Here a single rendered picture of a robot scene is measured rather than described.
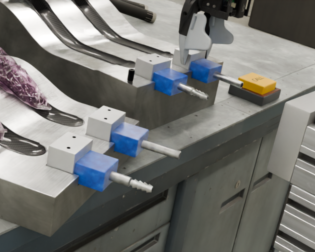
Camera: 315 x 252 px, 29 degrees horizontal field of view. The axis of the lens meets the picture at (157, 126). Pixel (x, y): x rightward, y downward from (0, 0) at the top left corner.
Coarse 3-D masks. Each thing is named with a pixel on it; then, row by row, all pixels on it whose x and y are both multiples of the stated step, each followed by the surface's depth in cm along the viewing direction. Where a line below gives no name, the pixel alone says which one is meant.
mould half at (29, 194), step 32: (0, 96) 83; (64, 96) 92; (32, 128) 82; (64, 128) 83; (0, 160) 72; (32, 160) 74; (0, 192) 70; (32, 192) 68; (64, 192) 70; (32, 224) 70
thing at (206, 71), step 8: (176, 48) 105; (176, 56) 105; (192, 56) 104; (200, 56) 106; (176, 64) 106; (192, 64) 104; (200, 64) 104; (208, 64) 104; (216, 64) 105; (192, 72) 105; (200, 72) 104; (208, 72) 103; (216, 72) 104; (200, 80) 104; (208, 80) 104; (224, 80) 103; (232, 80) 102
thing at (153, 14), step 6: (114, 0) 157; (120, 0) 159; (120, 6) 158; (126, 6) 159; (132, 6) 160; (126, 12) 159; (132, 12) 160; (138, 12) 160; (144, 12) 161; (150, 12) 162; (138, 18) 162; (144, 18) 162; (150, 18) 162
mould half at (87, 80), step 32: (0, 0) 108; (64, 0) 117; (96, 0) 123; (0, 32) 109; (32, 32) 105; (96, 32) 115; (128, 32) 121; (32, 64) 106; (64, 64) 101; (96, 64) 100; (96, 96) 98; (128, 96) 94; (160, 96) 99; (192, 96) 108
